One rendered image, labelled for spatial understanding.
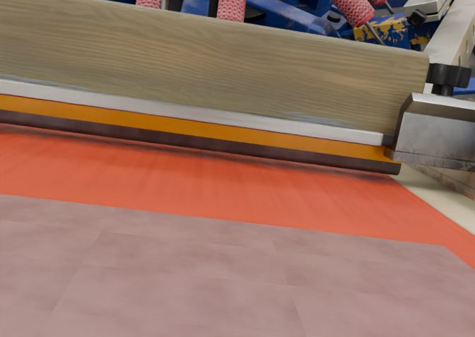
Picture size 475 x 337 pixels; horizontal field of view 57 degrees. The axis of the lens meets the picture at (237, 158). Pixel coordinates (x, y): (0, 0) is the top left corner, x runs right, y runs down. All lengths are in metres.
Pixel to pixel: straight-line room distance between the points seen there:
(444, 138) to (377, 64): 0.08
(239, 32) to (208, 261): 0.20
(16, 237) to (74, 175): 0.09
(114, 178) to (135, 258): 0.10
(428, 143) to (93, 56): 0.26
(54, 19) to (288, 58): 0.17
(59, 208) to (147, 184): 0.06
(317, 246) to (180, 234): 0.06
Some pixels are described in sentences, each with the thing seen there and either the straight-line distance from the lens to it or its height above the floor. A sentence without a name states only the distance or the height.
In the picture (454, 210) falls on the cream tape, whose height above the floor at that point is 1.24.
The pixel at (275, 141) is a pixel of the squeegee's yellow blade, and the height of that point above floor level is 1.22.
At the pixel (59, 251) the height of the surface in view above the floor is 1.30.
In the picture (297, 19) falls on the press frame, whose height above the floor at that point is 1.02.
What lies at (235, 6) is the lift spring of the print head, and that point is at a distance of 0.74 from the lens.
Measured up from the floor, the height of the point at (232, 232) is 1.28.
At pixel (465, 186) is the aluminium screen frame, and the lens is 0.40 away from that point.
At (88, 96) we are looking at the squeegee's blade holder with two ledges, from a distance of 0.33.
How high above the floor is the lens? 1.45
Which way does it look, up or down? 44 degrees down
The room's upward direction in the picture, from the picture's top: 13 degrees clockwise
